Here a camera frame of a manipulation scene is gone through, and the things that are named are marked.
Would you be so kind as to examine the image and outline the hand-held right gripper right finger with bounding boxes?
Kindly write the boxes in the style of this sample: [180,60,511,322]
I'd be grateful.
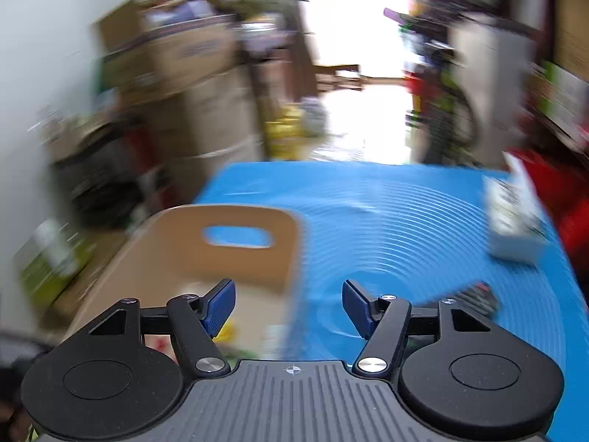
[342,279,494,377]

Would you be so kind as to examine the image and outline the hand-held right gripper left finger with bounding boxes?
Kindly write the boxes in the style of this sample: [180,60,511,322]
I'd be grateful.
[89,278,237,377]

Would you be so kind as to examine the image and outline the beige plastic basket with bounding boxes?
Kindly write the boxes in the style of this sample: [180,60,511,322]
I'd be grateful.
[60,205,304,362]

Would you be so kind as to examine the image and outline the yellow green object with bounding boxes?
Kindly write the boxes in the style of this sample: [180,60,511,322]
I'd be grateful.
[215,321,241,346]

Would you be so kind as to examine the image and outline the blue silicone mat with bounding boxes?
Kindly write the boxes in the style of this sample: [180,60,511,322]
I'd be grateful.
[193,161,589,442]

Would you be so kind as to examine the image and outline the dark red black object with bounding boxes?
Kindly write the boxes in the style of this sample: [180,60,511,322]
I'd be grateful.
[446,281,500,316]

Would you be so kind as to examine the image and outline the white patterned tissue box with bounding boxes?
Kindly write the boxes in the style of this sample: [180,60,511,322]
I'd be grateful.
[483,152,548,265]

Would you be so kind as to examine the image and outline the white plastic bag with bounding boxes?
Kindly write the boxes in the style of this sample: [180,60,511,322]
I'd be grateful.
[301,97,328,138]

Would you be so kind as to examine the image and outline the tall wrapped cardboard box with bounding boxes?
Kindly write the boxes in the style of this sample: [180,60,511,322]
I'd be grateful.
[152,62,265,166]

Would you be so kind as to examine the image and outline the green black bicycle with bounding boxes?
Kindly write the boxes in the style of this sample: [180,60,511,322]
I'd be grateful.
[412,69,482,164]

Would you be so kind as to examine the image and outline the wooden chair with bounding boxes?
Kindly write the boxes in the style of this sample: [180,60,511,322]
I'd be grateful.
[317,64,365,94]

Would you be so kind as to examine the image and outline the red cloth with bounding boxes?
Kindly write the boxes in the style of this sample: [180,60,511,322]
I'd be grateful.
[506,146,589,281]

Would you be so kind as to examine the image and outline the white chest freezer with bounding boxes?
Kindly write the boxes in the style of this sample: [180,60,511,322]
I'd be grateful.
[448,16,535,159]

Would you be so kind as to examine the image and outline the brown printed cardboard box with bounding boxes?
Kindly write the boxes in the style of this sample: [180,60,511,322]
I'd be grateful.
[94,0,240,97]

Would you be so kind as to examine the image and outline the green white carton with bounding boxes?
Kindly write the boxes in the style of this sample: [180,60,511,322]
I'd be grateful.
[538,60,589,141]

